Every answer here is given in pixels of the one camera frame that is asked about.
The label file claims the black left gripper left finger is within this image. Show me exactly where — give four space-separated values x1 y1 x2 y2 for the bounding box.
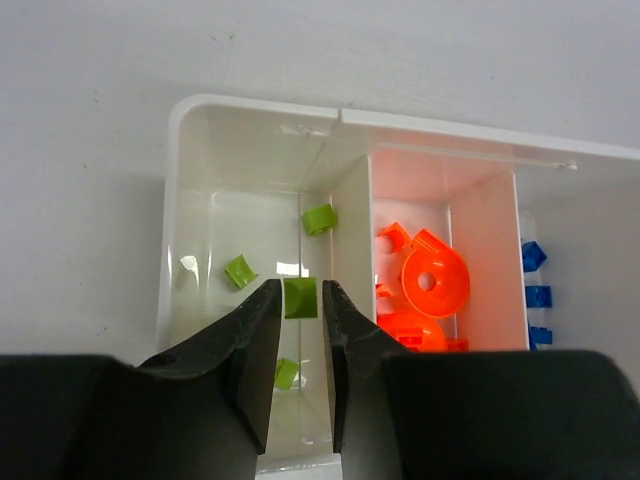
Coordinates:
1 280 282 479

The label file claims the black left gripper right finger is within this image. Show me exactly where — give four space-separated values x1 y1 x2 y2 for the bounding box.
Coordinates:
322 281 639 479

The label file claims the orange dome lego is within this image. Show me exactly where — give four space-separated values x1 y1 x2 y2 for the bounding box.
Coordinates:
377 310 448 352
399 229 470 318

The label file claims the green square lego brick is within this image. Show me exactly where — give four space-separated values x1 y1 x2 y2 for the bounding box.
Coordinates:
300 203 338 236

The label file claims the small blue lego brick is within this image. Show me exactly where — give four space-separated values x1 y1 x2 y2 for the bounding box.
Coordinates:
525 285 553 309

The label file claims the small blue lego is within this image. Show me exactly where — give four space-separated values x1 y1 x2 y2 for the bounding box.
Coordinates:
521 241 547 273

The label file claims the orange small lego brick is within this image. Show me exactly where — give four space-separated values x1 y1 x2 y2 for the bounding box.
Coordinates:
446 338 470 352

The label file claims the orange small flat lego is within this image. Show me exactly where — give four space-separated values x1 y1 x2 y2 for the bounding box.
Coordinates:
375 283 393 298

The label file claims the green arch lego piece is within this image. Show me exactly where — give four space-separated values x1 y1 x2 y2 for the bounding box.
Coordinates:
224 255 258 290

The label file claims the green lego brick left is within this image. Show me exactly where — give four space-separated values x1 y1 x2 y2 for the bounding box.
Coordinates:
283 277 318 319

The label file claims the blue sloped lego brick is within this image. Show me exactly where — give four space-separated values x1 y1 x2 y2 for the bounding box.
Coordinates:
528 325 553 351

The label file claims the orange arch lego piece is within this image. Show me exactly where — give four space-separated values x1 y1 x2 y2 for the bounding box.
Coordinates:
378 222 411 253

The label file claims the white divided plastic container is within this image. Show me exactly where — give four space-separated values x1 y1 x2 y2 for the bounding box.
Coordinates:
154 93 640 474

